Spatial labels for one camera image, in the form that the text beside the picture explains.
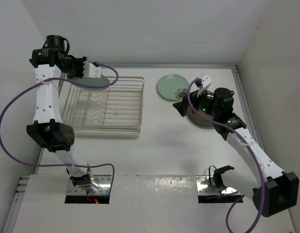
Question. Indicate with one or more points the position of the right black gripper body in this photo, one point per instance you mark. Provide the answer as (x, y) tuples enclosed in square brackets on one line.
[(202, 102)]

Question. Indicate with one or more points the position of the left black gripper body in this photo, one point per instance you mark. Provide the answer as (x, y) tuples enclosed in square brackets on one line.
[(74, 67)]

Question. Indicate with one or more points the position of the teal flower plate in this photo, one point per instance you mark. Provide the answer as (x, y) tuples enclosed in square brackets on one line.
[(83, 83), (172, 87)]

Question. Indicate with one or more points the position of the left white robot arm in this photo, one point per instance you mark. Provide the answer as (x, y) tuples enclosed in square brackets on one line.
[(47, 129)]

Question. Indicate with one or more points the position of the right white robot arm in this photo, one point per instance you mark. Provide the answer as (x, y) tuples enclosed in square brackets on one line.
[(272, 190)]

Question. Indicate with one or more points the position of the brown speckled plate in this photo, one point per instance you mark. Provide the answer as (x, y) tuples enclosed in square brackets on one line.
[(198, 121)]

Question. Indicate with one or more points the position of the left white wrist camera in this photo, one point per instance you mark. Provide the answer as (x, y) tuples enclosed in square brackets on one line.
[(90, 70)]

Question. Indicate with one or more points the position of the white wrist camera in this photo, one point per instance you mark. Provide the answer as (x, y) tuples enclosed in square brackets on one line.
[(90, 70), (203, 82)]

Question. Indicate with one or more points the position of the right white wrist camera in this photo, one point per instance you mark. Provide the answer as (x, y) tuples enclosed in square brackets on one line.
[(203, 82)]

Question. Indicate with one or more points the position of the aluminium frame rail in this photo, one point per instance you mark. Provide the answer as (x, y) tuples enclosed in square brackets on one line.
[(246, 108)]

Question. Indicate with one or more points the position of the wire dish rack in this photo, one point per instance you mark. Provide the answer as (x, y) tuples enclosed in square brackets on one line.
[(113, 112)]

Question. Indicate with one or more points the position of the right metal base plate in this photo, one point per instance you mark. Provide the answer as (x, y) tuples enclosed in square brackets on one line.
[(206, 187)]

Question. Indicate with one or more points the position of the metal base plate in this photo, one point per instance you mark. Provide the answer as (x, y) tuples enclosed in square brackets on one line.
[(101, 189), (206, 187)]

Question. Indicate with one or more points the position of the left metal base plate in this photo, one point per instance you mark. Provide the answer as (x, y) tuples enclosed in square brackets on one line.
[(101, 189)]

